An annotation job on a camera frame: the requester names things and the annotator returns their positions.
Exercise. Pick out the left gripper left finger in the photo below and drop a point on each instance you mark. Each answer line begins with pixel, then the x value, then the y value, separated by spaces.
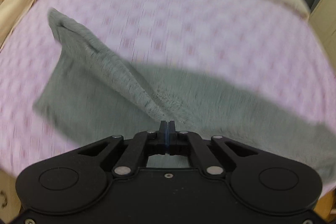
pixel 138 149

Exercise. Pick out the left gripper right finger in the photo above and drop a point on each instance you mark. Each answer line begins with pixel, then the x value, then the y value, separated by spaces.
pixel 192 146

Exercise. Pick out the grey knit pants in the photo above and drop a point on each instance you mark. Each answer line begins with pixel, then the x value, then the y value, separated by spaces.
pixel 94 93

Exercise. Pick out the purple checkered bed sheet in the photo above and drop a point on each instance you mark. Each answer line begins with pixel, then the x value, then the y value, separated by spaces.
pixel 259 44

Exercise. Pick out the beige bed skirt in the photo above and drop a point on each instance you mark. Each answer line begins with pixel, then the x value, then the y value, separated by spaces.
pixel 12 11

